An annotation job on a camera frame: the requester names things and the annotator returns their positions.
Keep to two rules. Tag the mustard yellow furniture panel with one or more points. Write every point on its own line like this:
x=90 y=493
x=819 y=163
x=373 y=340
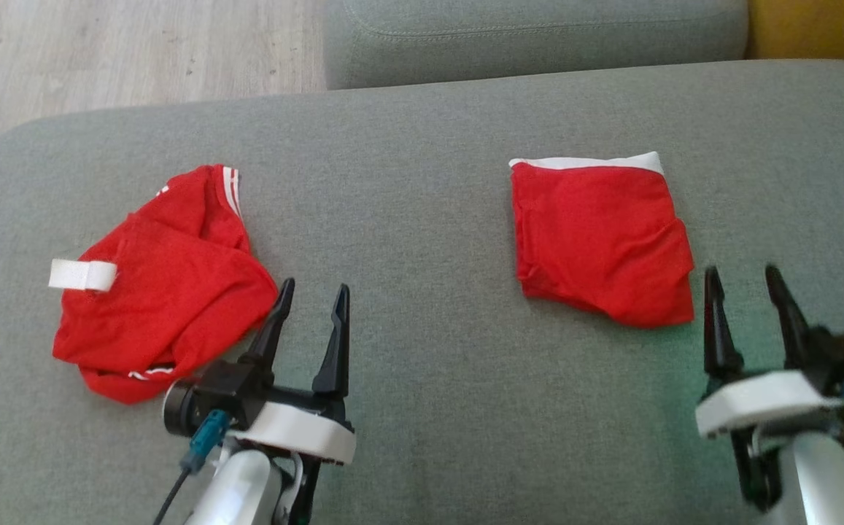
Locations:
x=823 y=29

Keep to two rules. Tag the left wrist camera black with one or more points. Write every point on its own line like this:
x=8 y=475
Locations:
x=210 y=394

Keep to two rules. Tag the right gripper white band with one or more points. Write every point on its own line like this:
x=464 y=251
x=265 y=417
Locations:
x=764 y=401

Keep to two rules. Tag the grey sofa seat cushion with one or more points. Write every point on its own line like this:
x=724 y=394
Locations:
x=429 y=255

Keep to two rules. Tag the red shorts white waistband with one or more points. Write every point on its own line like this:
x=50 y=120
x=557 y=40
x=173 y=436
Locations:
x=604 y=240

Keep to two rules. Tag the red basketball jersey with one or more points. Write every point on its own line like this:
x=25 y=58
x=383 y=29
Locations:
x=166 y=292

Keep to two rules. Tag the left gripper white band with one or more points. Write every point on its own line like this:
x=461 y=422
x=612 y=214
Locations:
x=297 y=434

